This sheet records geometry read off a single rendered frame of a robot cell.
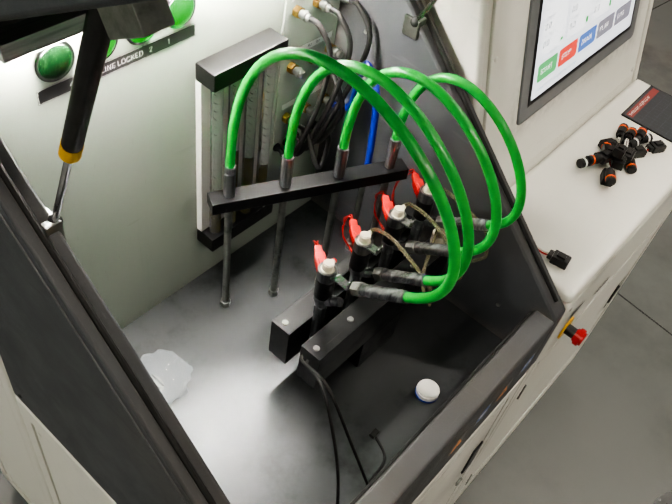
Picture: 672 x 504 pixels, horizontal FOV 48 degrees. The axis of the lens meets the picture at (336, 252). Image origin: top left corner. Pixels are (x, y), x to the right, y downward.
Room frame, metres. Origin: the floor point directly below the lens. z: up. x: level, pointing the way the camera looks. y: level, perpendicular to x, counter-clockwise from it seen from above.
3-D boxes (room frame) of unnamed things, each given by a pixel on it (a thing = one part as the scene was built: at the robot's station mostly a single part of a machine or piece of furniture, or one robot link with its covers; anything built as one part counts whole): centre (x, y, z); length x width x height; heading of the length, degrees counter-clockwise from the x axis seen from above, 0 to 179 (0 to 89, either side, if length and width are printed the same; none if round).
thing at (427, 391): (0.69, -0.19, 0.84); 0.04 x 0.04 x 0.01
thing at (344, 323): (0.78, -0.06, 0.91); 0.34 x 0.10 x 0.15; 147
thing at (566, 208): (1.19, -0.50, 0.97); 0.70 x 0.22 x 0.03; 147
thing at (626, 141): (1.22, -0.52, 1.01); 0.23 x 0.11 x 0.06; 147
